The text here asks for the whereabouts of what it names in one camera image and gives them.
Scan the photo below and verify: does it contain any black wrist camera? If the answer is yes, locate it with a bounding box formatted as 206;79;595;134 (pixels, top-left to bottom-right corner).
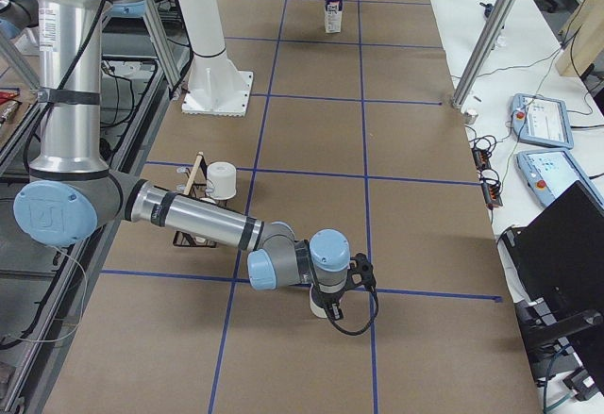
349;253;377;292

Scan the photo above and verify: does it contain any black wire mug rack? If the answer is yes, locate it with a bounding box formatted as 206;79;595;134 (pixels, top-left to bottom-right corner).
172;151;232;249

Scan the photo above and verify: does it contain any near teach pendant tablet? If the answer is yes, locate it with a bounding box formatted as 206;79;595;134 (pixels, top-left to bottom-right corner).
515;148;589;207

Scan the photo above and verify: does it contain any teach pendant tablet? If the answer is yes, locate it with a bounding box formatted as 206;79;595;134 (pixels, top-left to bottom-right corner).
515;148;589;207
512;93;574;149

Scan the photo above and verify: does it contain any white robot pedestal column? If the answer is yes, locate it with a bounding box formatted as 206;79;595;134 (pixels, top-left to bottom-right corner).
178;0;254;116

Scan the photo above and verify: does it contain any far teach pendant tablet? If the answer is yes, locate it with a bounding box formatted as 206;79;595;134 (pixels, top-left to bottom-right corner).
512;93;574;149

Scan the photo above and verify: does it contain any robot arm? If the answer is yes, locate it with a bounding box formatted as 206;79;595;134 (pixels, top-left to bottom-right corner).
13;0;353;320

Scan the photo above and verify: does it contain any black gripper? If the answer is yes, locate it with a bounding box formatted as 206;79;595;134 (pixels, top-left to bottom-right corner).
311;280;354;321

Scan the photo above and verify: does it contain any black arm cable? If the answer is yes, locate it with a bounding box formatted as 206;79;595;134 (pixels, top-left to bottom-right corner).
327;286;381;336

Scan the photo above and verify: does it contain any small metal cylinder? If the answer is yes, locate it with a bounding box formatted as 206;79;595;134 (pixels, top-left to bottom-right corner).
462;108;478;125

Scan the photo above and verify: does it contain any black power strip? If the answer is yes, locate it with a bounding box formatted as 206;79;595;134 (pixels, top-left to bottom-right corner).
472;148;503;210

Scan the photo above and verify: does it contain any white mug grey inside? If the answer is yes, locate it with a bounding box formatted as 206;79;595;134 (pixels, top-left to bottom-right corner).
310;287;327;319

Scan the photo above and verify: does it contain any white cup on rack lower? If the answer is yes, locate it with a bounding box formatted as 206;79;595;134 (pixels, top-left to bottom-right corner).
206;161;237;200

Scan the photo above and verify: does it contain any blue white milk carton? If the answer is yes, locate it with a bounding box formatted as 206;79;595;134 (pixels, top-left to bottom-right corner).
324;0;343;34

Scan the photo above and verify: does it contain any aluminium frame post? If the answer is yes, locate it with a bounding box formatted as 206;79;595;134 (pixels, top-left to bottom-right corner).
451;0;515;109

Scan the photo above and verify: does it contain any black laptop computer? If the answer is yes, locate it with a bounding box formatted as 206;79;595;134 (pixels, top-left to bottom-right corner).
502;181;603;388

